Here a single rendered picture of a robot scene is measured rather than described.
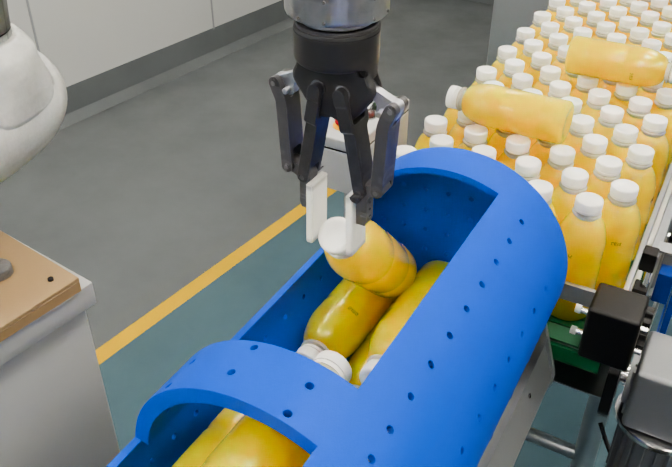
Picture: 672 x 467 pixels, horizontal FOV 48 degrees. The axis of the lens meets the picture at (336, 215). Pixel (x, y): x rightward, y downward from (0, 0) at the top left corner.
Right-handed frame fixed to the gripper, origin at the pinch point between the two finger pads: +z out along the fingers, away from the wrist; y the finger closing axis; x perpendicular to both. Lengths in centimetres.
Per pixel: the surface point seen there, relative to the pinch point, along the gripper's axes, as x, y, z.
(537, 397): 26, 19, 40
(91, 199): 123, -187, 127
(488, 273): 5.9, 14.6, 5.7
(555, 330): 36, 18, 36
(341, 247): -0.9, 1.2, 3.1
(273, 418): -22.8, 7.6, 2.8
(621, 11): 128, 4, 16
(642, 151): 60, 21, 16
